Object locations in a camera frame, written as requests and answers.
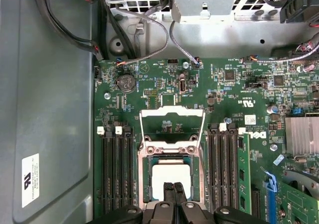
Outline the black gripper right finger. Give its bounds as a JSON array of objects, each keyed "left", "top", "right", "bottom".
[{"left": 175, "top": 181, "right": 271, "bottom": 224}]

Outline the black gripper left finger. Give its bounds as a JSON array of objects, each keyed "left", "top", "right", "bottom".
[{"left": 86, "top": 181, "right": 176, "bottom": 224}]

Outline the silver CPU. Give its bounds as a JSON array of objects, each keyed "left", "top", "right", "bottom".
[{"left": 148, "top": 156, "right": 194, "bottom": 204}]

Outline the metal socket cover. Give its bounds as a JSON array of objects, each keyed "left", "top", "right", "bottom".
[{"left": 139, "top": 106, "right": 207, "bottom": 151}]

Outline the CPU socket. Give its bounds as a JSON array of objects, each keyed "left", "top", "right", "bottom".
[{"left": 137, "top": 144, "right": 207, "bottom": 210}]

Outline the black expansion slot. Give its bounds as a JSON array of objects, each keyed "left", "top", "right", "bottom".
[{"left": 251, "top": 189, "right": 262, "bottom": 220}]

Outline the blue expansion slot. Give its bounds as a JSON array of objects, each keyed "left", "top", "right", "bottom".
[{"left": 261, "top": 168, "right": 279, "bottom": 224}]

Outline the green RAM stick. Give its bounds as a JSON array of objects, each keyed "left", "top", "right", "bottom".
[{"left": 238, "top": 134, "right": 251, "bottom": 215}]

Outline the graphics card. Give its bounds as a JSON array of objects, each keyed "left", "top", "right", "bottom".
[{"left": 275, "top": 169, "right": 319, "bottom": 224}]

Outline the white barcode sticker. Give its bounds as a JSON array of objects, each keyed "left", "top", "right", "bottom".
[{"left": 244, "top": 114, "right": 257, "bottom": 125}]

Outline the internal USB port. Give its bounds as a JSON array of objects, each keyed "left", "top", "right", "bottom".
[{"left": 178, "top": 73, "right": 188, "bottom": 95}]

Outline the green motherboard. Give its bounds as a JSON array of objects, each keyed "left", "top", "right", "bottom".
[{"left": 93, "top": 57, "right": 319, "bottom": 224}]

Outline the white label sticker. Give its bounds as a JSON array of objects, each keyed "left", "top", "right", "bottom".
[{"left": 21, "top": 153, "right": 40, "bottom": 209}]

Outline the round coin battery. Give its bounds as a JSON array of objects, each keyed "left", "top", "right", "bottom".
[{"left": 116, "top": 74, "right": 137, "bottom": 93}]

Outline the silver chipset heat sink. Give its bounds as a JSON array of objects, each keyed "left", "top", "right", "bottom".
[{"left": 285, "top": 116, "right": 319, "bottom": 156}]

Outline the black PC case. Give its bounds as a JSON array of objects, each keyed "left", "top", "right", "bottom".
[{"left": 0, "top": 0, "right": 319, "bottom": 224}]

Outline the silver metal drive cage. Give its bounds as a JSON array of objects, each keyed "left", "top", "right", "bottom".
[{"left": 98, "top": 0, "right": 282, "bottom": 23}]

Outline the grey twisted wire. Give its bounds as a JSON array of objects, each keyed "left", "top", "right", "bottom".
[
  {"left": 241, "top": 33, "right": 319, "bottom": 63},
  {"left": 109, "top": 3, "right": 170, "bottom": 67},
  {"left": 168, "top": 19, "right": 201, "bottom": 68}
]

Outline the black fan bracket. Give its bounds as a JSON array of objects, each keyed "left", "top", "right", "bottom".
[{"left": 280, "top": 0, "right": 319, "bottom": 23}]

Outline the thick black cable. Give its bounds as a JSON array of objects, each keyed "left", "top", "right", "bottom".
[{"left": 33, "top": 0, "right": 105, "bottom": 60}]

